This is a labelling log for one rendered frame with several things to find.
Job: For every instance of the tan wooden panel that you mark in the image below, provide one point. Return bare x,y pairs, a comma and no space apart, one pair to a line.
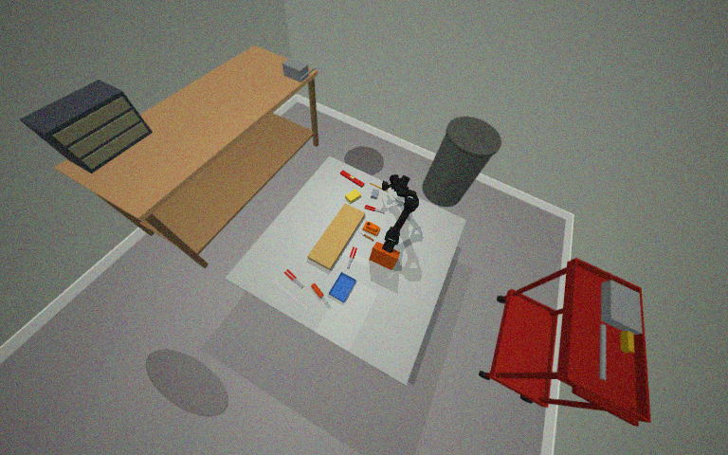
336,236

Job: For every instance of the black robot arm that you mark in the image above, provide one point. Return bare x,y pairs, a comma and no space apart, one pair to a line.
410,205

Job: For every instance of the blue rectangular tray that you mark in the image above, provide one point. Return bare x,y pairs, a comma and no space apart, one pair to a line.
342,287

